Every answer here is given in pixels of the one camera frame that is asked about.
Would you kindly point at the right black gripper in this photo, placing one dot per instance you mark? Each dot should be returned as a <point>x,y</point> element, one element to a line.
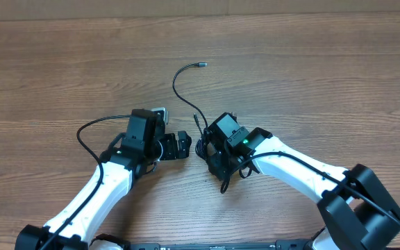
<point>216,166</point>

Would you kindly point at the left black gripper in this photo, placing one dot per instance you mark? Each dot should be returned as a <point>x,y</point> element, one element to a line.
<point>171,151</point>

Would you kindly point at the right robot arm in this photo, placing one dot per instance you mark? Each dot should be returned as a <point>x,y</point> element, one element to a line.
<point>357,210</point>

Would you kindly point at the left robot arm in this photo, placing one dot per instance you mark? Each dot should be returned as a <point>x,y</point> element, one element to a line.
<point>131,155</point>

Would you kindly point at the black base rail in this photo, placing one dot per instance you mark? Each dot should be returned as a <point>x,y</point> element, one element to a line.
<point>217,246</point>

